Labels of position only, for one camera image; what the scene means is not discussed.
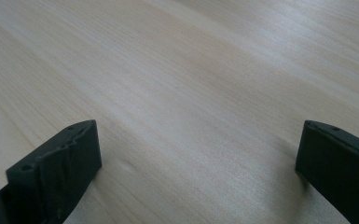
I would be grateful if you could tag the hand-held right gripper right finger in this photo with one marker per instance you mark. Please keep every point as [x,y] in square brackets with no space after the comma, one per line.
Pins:
[338,165]

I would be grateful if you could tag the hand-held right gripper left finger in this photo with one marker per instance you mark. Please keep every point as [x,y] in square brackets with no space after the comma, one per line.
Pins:
[59,174]

